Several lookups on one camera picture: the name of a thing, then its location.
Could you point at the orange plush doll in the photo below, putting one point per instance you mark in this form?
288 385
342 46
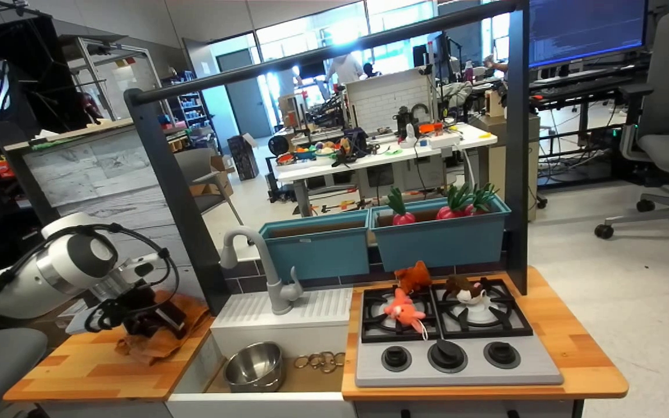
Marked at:
415 283

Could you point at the left stove knob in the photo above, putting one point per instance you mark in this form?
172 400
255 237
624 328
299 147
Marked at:
395 358

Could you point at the teal planter bin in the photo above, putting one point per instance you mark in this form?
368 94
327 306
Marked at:
320 247
470 240

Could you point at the silver metal pot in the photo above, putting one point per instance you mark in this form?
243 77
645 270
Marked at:
256 367

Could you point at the grey toy stove top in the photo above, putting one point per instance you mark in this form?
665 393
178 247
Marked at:
473 328

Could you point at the blue computer monitor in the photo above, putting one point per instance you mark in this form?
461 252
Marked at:
565 31

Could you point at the right stove knob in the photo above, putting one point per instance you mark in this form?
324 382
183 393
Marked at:
503 357

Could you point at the brown white plush doll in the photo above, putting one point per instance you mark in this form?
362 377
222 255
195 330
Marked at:
461 288

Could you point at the grey wood backsplash panel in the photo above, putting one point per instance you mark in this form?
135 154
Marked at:
111 179

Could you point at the right teal planter bin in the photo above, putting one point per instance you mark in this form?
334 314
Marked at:
470 240

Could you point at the metal ring set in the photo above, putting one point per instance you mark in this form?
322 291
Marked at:
327 360

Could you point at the pink plush doll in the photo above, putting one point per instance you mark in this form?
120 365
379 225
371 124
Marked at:
404 313

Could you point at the orange towel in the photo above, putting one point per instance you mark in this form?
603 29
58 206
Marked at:
163 344

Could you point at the middle stove knob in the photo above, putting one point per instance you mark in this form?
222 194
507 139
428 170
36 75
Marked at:
446 357

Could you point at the left teal planter bin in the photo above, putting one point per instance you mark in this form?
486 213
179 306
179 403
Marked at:
320 247

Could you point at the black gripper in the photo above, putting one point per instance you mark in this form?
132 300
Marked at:
144 313

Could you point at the stove knob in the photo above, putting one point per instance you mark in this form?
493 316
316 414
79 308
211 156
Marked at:
395 358
503 357
446 357

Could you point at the white cluttered work table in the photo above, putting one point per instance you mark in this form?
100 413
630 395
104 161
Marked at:
384 151

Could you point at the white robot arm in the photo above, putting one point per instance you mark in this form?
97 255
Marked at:
132 274

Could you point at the grey toy faucet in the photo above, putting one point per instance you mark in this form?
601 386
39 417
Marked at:
281 293

